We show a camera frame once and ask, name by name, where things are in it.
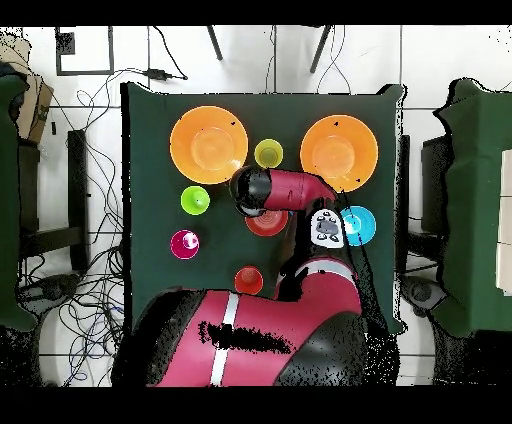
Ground small red bowl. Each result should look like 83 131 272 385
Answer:
244 207 290 238

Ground large orange bowl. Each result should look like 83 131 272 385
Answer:
169 105 250 186
299 114 380 194

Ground yellow cup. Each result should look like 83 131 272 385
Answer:
253 138 285 170

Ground green cup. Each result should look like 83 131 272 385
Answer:
180 185 212 217

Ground orange cup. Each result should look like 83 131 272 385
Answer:
233 265 265 296

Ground red cup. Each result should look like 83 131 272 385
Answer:
169 228 201 261

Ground light blue bowl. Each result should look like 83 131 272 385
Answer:
339 204 378 248

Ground dark green tablecloth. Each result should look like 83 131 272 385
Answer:
119 81 407 335

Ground black tripod leg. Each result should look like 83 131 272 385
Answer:
309 25 333 74
205 25 224 62

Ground black stand base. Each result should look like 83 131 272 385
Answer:
23 273 83 303
401 275 447 311

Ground green cloth covered table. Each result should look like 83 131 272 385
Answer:
0 73 39 333
433 78 512 339

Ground cardboard box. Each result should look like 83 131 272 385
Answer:
0 33 55 145

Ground white stacked boxes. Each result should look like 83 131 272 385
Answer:
494 148 512 297

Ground black bench frame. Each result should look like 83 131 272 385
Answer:
17 129 91 273

